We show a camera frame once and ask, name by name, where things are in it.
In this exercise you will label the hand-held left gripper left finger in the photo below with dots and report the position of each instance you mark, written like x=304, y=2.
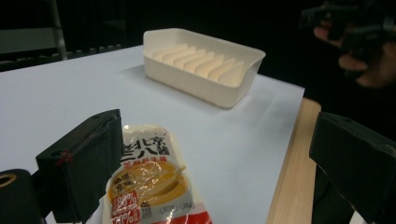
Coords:
x=84, y=161

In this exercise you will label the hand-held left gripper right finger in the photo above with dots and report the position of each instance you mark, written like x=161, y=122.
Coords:
x=355, y=161

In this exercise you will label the sauce packet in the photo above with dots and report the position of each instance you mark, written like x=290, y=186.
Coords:
x=155, y=177

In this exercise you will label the cream plastic divided box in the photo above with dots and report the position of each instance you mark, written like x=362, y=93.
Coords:
x=199, y=67

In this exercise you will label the white paper sheet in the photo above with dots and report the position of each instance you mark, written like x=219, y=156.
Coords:
x=149, y=99

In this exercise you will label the metal stand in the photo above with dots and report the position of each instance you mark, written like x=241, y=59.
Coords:
x=57, y=28

